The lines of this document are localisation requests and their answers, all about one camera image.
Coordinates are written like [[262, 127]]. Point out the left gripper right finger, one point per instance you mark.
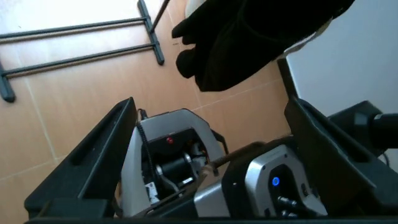
[[335, 180]]

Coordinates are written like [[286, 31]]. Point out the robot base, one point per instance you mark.
[[186, 121]]

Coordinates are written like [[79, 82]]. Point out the black shorts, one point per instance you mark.
[[248, 40]]

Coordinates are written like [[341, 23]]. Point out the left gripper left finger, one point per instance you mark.
[[99, 174]]

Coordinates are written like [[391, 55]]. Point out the black clothes rack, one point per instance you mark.
[[155, 43]]

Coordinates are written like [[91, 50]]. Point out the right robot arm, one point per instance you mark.
[[385, 130]]

